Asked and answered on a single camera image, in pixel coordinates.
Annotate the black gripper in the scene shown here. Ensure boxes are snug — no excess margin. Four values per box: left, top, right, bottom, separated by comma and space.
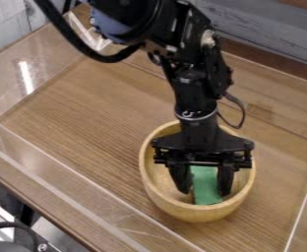
151, 113, 255, 197

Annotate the green rectangular block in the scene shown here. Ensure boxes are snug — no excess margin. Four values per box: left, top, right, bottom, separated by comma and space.
191, 166, 223, 205

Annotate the brown wooden bowl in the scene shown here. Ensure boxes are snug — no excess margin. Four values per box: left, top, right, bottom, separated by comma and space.
139, 120, 258, 223

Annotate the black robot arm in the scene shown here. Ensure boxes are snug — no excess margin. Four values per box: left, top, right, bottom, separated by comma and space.
35, 0, 255, 196

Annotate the clear acrylic tray wall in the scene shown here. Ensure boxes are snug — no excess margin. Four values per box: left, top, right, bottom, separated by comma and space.
0, 27, 307, 252

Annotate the clear acrylic corner bracket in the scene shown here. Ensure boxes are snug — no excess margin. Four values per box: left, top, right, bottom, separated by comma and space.
67, 12, 112, 51

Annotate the black cable bottom left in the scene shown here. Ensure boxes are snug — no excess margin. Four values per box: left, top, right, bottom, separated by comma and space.
0, 221, 40, 252

